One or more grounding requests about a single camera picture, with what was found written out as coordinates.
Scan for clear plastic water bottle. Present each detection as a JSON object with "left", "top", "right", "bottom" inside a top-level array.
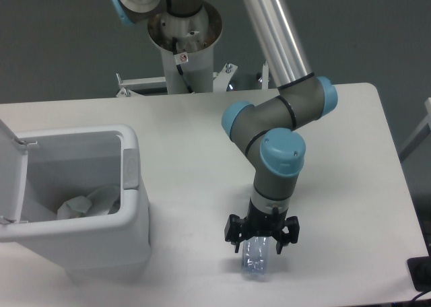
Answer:
[{"left": 241, "top": 237, "right": 271, "bottom": 280}]

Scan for white paper plastic pouch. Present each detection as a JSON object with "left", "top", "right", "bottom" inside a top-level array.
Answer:
[{"left": 57, "top": 184, "right": 121, "bottom": 220}]

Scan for white metal mounting frame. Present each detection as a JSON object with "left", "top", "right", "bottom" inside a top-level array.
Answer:
[{"left": 115, "top": 61, "right": 275, "bottom": 98}]

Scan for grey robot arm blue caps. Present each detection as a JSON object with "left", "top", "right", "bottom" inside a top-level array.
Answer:
[{"left": 111, "top": 0, "right": 338, "bottom": 251}]

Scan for black cable on pedestal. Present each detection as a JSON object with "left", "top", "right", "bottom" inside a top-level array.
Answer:
[{"left": 171, "top": 36, "right": 196, "bottom": 94}]

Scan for white plastic trash can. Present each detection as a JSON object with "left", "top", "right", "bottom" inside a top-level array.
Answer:
[{"left": 1, "top": 125, "right": 151, "bottom": 270}]

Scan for black device at table edge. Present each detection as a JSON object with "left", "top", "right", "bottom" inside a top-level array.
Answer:
[{"left": 407, "top": 256, "right": 430, "bottom": 292}]

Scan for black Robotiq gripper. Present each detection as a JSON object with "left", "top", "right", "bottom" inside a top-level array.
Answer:
[{"left": 224, "top": 201, "right": 300, "bottom": 254}]

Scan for white frame at right edge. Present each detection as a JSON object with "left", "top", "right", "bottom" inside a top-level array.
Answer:
[{"left": 398, "top": 98, "right": 430, "bottom": 162}]

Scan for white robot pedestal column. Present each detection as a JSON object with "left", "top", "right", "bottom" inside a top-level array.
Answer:
[{"left": 147, "top": 2, "right": 222, "bottom": 94}]

